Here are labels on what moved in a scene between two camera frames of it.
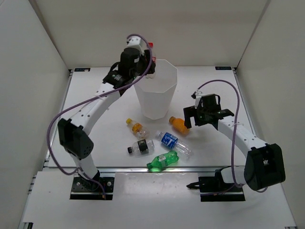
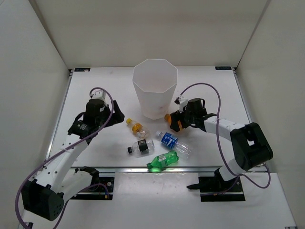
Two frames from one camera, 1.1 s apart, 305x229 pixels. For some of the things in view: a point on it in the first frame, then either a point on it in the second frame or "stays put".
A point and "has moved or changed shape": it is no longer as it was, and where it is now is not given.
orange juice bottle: (178, 125) has moved or changed shape
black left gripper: (147, 56) → (116, 117)
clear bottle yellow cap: (137, 128) stays put
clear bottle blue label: (172, 141) stays put
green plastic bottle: (162, 161) stays put
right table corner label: (223, 67) stays put
